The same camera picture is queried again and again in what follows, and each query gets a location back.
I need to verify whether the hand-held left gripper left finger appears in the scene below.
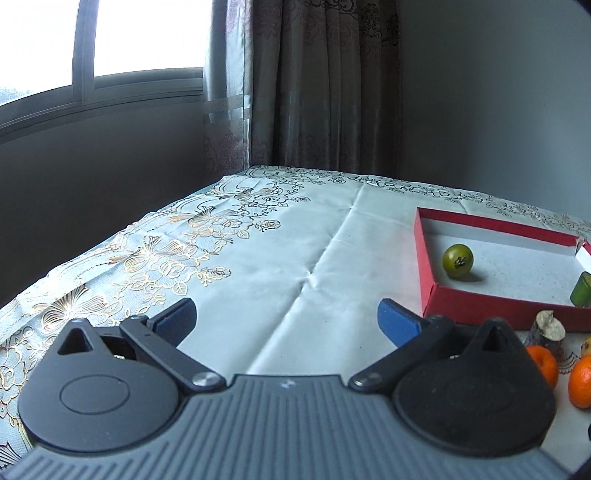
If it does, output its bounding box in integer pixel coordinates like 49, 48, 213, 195
58, 298, 227, 395

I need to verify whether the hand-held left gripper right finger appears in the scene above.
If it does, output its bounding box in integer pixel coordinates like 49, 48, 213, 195
348, 298, 527, 394

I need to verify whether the green tomato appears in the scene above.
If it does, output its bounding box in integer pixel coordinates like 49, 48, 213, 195
442, 244, 475, 278

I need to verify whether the red cardboard box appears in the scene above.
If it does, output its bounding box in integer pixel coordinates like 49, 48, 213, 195
414, 206, 591, 333

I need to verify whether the eggplant chunk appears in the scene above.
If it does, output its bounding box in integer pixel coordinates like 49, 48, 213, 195
524, 310, 566, 361

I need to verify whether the orange tangerine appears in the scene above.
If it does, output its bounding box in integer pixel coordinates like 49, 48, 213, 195
526, 345, 559, 388
568, 355, 591, 409

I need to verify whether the green cucumber piece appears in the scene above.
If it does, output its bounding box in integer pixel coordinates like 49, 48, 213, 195
570, 271, 591, 308

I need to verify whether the floral white tablecloth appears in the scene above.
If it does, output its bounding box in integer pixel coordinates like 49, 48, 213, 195
0, 165, 591, 462

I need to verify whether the patterned grey curtain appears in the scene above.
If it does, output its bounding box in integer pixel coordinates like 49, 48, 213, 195
202, 0, 402, 178

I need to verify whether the window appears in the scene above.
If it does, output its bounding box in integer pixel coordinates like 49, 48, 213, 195
0, 0, 206, 134

